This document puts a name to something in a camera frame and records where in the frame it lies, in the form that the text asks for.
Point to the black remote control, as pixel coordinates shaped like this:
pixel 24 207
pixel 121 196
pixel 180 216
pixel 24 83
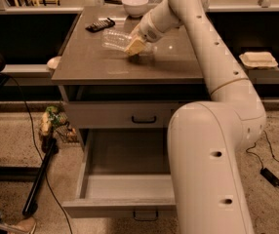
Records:
pixel 100 25

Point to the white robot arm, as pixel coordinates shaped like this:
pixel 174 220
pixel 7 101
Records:
pixel 203 136

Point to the black power adapter with cable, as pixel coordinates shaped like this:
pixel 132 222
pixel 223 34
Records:
pixel 264 171

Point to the open lower grey drawer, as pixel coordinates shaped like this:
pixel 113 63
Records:
pixel 123 170

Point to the white bowl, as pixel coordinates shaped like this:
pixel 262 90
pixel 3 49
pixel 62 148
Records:
pixel 135 8

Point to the white plate on ledge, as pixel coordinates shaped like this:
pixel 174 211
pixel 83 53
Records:
pixel 53 62

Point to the grey drawer cabinet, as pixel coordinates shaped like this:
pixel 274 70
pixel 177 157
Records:
pixel 90 72

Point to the black desk leg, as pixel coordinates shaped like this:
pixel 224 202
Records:
pixel 30 206

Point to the black lower drawer handle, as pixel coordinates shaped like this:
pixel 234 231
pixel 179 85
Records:
pixel 145 216

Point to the tan shoe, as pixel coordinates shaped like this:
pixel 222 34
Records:
pixel 27 225

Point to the closed upper grey drawer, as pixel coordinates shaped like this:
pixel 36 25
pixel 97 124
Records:
pixel 117 115

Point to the clear plastic water bottle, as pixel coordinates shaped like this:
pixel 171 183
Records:
pixel 117 40

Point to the white foam takeout container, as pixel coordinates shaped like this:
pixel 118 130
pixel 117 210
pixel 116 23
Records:
pixel 258 60

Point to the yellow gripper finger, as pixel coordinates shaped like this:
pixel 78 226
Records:
pixel 136 46
pixel 136 32

